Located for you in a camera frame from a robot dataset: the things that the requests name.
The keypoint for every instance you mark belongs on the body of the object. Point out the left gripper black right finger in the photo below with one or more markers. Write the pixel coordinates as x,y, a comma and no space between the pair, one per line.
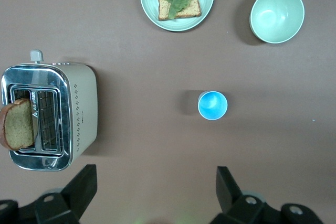
228,190

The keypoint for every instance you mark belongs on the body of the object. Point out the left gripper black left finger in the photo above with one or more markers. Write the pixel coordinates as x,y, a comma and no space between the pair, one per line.
78,190

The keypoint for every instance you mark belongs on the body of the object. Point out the blue plastic cup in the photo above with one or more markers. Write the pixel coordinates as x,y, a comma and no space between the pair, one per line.
212,106

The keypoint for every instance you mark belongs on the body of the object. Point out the beige chrome toaster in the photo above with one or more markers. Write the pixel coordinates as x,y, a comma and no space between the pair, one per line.
84,103

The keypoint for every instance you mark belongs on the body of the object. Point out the round-topped brown bread slice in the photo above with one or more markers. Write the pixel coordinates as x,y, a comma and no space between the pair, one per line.
18,124

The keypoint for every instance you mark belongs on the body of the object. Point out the brown table cloth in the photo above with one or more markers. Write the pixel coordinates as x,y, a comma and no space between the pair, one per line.
157,64

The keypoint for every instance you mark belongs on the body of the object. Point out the pale green bowl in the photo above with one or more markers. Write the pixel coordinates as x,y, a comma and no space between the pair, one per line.
277,14

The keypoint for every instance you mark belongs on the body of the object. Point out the pale green plate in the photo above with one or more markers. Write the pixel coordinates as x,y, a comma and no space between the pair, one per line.
149,3

